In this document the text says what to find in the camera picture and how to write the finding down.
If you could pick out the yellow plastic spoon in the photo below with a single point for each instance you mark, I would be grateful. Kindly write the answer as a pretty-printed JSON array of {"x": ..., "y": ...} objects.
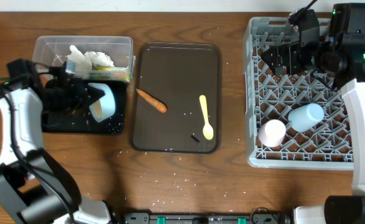
[{"x": 207, "y": 128}]

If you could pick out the clear plastic bin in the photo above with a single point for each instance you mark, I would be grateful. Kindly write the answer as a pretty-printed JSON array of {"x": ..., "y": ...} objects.
[{"x": 52, "y": 50}]

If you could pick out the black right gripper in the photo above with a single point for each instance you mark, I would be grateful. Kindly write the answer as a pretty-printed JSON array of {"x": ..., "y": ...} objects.
[{"x": 279, "y": 51}]

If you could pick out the white tissue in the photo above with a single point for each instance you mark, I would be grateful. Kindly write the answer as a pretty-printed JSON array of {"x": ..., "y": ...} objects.
[
  {"x": 99, "y": 59},
  {"x": 82, "y": 62}
]

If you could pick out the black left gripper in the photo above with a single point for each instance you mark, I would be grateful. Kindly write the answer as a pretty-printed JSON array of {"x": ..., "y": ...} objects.
[{"x": 78, "y": 88}]

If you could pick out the black plastic bin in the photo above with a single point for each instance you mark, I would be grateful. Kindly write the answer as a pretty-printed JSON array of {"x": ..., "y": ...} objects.
[{"x": 82, "y": 121}]

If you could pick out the dark brown tray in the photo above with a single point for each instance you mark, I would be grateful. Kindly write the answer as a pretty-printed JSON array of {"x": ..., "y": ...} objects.
[{"x": 177, "y": 74}]

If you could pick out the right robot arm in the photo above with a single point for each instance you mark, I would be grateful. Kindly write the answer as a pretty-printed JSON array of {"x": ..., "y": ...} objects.
[{"x": 343, "y": 55}]

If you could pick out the orange carrot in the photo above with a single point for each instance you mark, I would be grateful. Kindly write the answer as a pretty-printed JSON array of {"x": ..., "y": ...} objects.
[{"x": 158, "y": 105}]

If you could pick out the light blue bowl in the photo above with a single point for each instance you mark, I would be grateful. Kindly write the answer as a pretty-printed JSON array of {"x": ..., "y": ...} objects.
[{"x": 108, "y": 102}]

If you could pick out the pink cup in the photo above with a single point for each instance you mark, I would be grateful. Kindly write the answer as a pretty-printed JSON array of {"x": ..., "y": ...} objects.
[{"x": 272, "y": 133}]

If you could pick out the yellow green snack wrapper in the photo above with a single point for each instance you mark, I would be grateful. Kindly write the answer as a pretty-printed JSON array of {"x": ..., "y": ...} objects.
[{"x": 121, "y": 74}]

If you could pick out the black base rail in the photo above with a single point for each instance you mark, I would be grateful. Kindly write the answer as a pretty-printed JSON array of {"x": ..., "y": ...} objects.
[{"x": 259, "y": 215}]

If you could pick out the white rice pile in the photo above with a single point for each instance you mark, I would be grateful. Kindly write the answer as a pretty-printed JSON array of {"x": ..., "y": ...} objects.
[{"x": 96, "y": 111}]

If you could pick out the grey dishwasher rack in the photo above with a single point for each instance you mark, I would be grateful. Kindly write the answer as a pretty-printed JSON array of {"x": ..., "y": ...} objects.
[{"x": 327, "y": 145}]

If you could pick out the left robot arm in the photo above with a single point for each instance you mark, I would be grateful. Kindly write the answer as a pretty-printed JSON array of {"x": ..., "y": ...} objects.
[{"x": 34, "y": 187}]

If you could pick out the light blue cup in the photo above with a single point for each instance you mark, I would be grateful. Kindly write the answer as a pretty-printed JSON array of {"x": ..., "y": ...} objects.
[{"x": 306, "y": 117}]

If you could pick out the small black piece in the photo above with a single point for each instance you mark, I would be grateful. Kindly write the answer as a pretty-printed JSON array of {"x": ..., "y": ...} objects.
[{"x": 195, "y": 138}]

